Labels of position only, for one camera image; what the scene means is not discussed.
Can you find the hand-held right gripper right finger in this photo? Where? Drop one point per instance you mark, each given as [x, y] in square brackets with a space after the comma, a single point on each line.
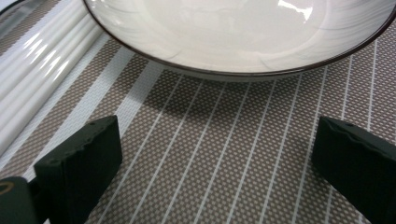
[361, 174]

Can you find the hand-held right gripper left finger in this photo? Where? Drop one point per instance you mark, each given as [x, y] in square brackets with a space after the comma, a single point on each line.
[81, 168]

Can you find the bundle of white chopsticks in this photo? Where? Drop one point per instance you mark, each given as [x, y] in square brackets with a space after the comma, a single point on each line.
[37, 68]

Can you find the white dark-rimmed plate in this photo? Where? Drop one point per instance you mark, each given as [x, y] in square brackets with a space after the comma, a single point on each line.
[233, 34]

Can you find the brown striped woven placemat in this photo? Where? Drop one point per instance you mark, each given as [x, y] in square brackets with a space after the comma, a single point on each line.
[218, 140]

